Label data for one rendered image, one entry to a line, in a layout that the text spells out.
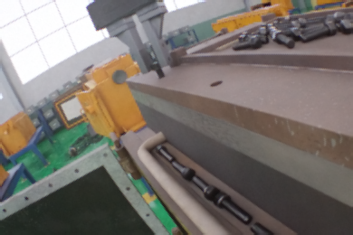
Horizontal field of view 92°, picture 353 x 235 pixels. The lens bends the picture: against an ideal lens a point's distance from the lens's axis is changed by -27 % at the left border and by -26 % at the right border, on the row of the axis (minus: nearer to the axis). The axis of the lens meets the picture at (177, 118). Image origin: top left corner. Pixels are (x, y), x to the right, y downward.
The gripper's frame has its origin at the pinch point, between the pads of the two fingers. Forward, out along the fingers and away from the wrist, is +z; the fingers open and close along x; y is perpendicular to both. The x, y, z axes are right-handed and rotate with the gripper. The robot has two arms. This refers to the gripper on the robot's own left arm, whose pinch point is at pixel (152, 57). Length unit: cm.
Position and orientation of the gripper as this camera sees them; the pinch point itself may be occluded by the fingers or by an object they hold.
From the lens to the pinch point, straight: 36.4
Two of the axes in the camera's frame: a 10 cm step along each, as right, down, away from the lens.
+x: -8.8, 2.0, 4.2
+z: 3.8, 8.5, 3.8
